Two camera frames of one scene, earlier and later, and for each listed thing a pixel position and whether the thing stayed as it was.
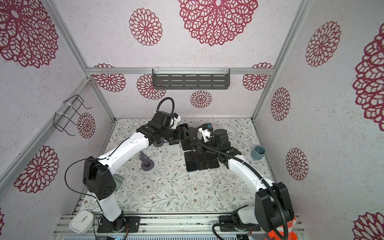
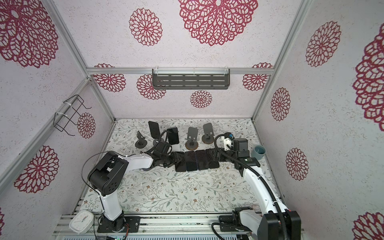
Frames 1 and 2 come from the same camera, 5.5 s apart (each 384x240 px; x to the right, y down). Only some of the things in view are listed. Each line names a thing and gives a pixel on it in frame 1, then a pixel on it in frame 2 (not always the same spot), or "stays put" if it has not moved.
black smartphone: (213, 163) stays put
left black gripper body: (179, 136) -> (169, 159)
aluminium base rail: (144, 224) stays put
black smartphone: (187, 144) -> (181, 166)
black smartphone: (190, 160) stays put
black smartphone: (202, 162) stays put
